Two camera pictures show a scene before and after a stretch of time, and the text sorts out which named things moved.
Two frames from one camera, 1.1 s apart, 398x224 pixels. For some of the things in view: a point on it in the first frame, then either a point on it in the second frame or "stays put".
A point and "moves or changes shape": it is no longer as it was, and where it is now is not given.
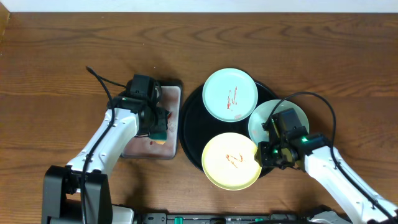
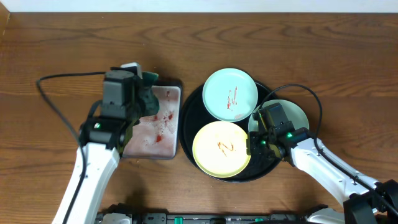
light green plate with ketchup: [230, 94] stays put
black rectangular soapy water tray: [140, 147] stays put
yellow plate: [229, 162] moves or changes shape
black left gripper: [160, 125] -> [144, 98]
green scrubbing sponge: [159, 137] moves or changes shape
